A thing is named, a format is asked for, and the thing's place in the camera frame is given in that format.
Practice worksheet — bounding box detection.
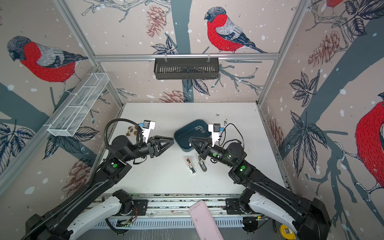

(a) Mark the staples strip in tray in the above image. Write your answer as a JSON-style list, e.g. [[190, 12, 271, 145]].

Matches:
[[195, 126, 206, 133]]

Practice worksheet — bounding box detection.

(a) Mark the pink flat case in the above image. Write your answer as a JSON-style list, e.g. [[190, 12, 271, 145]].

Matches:
[[189, 201, 223, 240]]

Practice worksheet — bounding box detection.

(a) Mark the teal plastic tray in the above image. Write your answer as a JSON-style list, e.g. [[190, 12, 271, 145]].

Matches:
[[174, 120, 211, 152]]

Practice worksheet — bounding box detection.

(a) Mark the black wire basket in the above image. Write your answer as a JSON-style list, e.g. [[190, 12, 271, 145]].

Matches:
[[154, 58, 220, 80]]

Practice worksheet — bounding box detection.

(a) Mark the yellow tape measure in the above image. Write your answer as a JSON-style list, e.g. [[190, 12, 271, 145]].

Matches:
[[280, 225, 297, 240]]

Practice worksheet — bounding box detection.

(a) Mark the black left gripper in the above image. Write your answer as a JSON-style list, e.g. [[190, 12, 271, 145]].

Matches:
[[123, 135, 173, 163]]

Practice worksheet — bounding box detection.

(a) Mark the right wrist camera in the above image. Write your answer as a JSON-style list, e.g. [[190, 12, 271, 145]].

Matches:
[[208, 124, 224, 147]]

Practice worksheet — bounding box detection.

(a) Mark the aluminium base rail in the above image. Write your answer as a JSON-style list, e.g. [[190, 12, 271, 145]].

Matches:
[[64, 193, 304, 230]]

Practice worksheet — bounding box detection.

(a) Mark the horizontal aluminium bar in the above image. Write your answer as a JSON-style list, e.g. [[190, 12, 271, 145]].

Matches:
[[94, 53, 280, 63]]

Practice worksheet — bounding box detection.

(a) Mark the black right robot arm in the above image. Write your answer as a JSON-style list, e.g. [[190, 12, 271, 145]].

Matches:
[[189, 132, 331, 240]]

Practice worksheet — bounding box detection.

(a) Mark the white wire basket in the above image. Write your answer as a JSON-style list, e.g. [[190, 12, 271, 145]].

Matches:
[[48, 73, 110, 137]]

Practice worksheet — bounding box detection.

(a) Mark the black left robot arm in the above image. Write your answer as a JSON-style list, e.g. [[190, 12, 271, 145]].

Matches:
[[23, 119, 174, 240]]

